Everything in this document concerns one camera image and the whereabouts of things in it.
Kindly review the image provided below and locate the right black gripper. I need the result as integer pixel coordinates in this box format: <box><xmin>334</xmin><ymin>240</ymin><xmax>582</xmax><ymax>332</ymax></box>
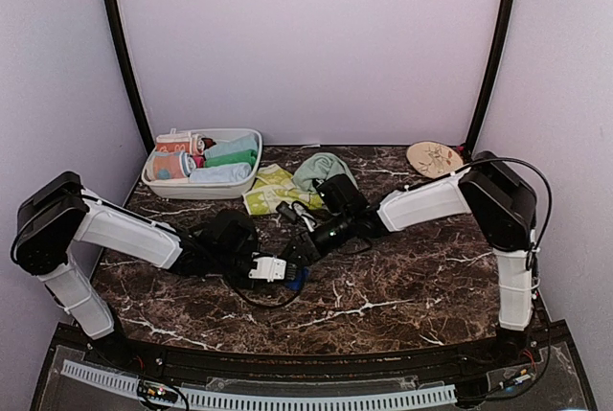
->
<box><xmin>284</xmin><ymin>210</ymin><xmax>355</xmax><ymax>265</ymax></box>

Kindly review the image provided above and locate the sage green towel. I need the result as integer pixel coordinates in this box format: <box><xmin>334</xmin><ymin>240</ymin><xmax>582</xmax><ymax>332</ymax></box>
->
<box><xmin>292</xmin><ymin>152</ymin><xmax>357</xmax><ymax>194</ymax></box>

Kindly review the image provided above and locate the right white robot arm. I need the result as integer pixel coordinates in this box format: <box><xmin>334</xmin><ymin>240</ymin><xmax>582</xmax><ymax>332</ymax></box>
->
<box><xmin>279</xmin><ymin>151</ymin><xmax>541</xmax><ymax>367</ymax></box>

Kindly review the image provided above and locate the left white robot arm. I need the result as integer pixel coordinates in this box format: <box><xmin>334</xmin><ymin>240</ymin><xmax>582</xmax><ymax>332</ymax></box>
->
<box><xmin>10</xmin><ymin>171</ymin><xmax>263</xmax><ymax>369</ymax></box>

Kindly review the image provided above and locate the yellow-green patterned towel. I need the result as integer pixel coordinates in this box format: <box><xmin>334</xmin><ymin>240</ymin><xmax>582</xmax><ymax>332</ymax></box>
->
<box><xmin>242</xmin><ymin>164</ymin><xmax>324</xmax><ymax>217</ymax></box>

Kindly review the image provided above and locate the pale blue rolled towel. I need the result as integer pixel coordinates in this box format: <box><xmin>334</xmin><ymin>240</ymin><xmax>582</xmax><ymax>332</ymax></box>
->
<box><xmin>189</xmin><ymin>162</ymin><xmax>252</xmax><ymax>184</ymax></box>

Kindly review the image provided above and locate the green rolled towel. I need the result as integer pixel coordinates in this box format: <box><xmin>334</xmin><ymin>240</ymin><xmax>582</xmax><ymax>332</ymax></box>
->
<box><xmin>204</xmin><ymin>149</ymin><xmax>258</xmax><ymax>168</ymax></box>

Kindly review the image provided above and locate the white plastic basket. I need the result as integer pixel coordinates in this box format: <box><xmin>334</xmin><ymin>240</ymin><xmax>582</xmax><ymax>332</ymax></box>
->
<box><xmin>141</xmin><ymin>128</ymin><xmax>262</xmax><ymax>200</ymax></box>

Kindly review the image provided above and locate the light blue rolled towel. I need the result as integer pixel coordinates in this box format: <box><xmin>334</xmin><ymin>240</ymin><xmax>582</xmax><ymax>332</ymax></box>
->
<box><xmin>204</xmin><ymin>133</ymin><xmax>259</xmax><ymax>159</ymax></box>

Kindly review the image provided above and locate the orange blue rolled towel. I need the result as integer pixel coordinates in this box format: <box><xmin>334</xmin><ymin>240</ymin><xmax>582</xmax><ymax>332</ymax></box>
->
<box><xmin>145</xmin><ymin>150</ymin><xmax>197</xmax><ymax>181</ymax></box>

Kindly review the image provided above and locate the pink red rolled towel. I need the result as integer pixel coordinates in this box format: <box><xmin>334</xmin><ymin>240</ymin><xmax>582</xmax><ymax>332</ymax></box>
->
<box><xmin>191</xmin><ymin>137</ymin><xmax>216</xmax><ymax>168</ymax></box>

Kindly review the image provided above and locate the orange patterned rolled towel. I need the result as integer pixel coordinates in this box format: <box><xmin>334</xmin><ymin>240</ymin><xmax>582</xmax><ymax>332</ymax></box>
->
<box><xmin>155</xmin><ymin>130</ymin><xmax>202</xmax><ymax>154</ymax></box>

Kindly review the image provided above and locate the cream bird-pattern plate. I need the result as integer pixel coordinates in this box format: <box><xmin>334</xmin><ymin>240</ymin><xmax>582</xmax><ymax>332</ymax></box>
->
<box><xmin>406</xmin><ymin>141</ymin><xmax>464</xmax><ymax>179</ymax></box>

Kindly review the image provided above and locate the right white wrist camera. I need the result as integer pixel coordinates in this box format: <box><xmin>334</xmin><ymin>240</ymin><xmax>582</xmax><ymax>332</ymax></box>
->
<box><xmin>276</xmin><ymin>200</ymin><xmax>317</xmax><ymax>232</ymax></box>

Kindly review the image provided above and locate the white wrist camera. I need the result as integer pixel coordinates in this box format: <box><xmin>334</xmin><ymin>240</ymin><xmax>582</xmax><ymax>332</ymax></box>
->
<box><xmin>248</xmin><ymin>256</ymin><xmax>286</xmax><ymax>283</ymax></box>
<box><xmin>276</xmin><ymin>200</ymin><xmax>317</xmax><ymax>232</ymax></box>

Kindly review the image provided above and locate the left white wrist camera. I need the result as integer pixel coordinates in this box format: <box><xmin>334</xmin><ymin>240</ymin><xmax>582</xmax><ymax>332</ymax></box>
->
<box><xmin>248</xmin><ymin>256</ymin><xmax>286</xmax><ymax>283</ymax></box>

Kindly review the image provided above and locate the white slotted cable duct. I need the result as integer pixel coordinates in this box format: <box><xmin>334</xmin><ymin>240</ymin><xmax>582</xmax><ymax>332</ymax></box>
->
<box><xmin>60</xmin><ymin>360</ymin><xmax>458</xmax><ymax>410</ymax></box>

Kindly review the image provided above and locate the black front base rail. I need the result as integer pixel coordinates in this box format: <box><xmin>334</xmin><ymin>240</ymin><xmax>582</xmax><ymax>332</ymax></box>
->
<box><xmin>47</xmin><ymin>322</ymin><xmax>571</xmax><ymax>383</ymax></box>

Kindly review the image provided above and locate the left black frame post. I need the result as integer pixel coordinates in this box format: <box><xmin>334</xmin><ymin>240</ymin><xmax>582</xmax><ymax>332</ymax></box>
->
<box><xmin>103</xmin><ymin>0</ymin><xmax>155</xmax><ymax>152</ymax></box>

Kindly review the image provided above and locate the black frame post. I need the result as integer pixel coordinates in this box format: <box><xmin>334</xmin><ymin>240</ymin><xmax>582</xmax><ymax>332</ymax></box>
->
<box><xmin>463</xmin><ymin>0</ymin><xmax>514</xmax><ymax>158</ymax></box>
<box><xmin>103</xmin><ymin>0</ymin><xmax>155</xmax><ymax>152</ymax></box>

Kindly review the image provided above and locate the right black frame post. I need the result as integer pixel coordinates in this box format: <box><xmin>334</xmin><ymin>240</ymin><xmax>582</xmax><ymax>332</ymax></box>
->
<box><xmin>463</xmin><ymin>0</ymin><xmax>514</xmax><ymax>158</ymax></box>

